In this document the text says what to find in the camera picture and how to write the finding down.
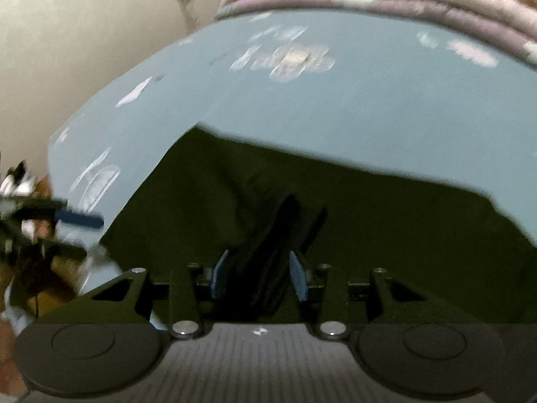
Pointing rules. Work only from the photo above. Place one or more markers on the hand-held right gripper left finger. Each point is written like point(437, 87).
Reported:
point(220, 275)

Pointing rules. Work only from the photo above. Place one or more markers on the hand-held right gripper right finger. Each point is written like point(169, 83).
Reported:
point(295, 277)

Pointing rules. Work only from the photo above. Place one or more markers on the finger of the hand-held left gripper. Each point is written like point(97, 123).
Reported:
point(63, 248)
point(79, 218)

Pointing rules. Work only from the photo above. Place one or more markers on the black pants with white print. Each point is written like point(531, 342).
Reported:
point(377, 226)

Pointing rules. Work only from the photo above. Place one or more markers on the blue floral bed sheet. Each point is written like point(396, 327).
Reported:
point(335, 105)

